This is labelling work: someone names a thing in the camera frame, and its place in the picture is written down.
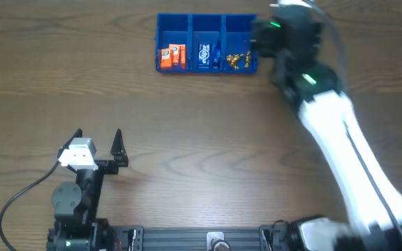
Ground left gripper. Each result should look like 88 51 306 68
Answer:
57 128 130 175

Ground blue candy pack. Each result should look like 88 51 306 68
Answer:
198 42 211 68
211 40 222 69

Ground mounting rail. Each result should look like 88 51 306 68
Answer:
47 225 302 251

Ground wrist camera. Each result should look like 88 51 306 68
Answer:
269 0 313 8
57 137 99 172

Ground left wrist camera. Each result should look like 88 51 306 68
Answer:
57 137 99 172

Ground blue tray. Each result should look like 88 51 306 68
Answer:
154 13 260 74

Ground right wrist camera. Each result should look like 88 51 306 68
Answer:
269 0 313 8

